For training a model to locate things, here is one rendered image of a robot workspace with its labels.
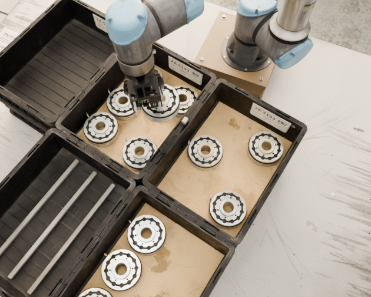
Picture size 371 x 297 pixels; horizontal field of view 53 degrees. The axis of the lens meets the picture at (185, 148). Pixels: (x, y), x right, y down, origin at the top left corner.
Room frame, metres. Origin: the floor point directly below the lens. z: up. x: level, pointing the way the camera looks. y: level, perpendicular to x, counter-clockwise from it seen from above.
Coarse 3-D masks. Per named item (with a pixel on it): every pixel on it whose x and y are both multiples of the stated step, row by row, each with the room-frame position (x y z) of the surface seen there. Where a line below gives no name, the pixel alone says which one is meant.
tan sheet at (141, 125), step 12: (168, 72) 0.73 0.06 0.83; (168, 84) 0.68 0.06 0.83; (180, 84) 0.68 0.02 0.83; (120, 120) 0.55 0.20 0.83; (132, 120) 0.55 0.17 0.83; (144, 120) 0.55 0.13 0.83; (120, 132) 0.51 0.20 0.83; (132, 132) 0.51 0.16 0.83; (144, 132) 0.51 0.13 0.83; (156, 132) 0.51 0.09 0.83; (168, 132) 0.51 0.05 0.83; (120, 144) 0.46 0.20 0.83; (156, 144) 0.47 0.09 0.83; (120, 156) 0.43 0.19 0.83
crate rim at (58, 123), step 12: (180, 60) 0.71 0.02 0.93; (204, 72) 0.66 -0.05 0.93; (96, 84) 0.61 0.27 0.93; (84, 96) 0.57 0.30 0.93; (72, 108) 0.53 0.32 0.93; (192, 108) 0.54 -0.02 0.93; (60, 120) 0.49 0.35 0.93; (180, 120) 0.50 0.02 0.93; (84, 144) 0.42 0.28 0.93; (108, 156) 0.38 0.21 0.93; (156, 156) 0.39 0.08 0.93; (120, 168) 0.35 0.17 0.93; (144, 168) 0.35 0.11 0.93
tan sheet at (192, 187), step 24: (216, 120) 0.56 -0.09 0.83; (240, 120) 0.56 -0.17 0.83; (240, 144) 0.48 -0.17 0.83; (288, 144) 0.48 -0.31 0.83; (192, 168) 0.40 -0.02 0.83; (216, 168) 0.40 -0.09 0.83; (240, 168) 0.40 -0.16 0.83; (264, 168) 0.40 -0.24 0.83; (168, 192) 0.32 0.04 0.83; (192, 192) 0.32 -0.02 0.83; (216, 192) 0.32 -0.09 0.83; (240, 192) 0.33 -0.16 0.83
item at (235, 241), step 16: (224, 80) 0.64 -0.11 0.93; (208, 96) 0.58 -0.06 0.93; (192, 112) 0.53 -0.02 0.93; (304, 128) 0.48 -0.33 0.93; (160, 160) 0.38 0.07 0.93; (288, 160) 0.39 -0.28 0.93; (144, 176) 0.33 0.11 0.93; (160, 192) 0.29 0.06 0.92; (256, 208) 0.25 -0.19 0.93; (208, 224) 0.21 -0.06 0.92; (240, 240) 0.17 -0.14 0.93
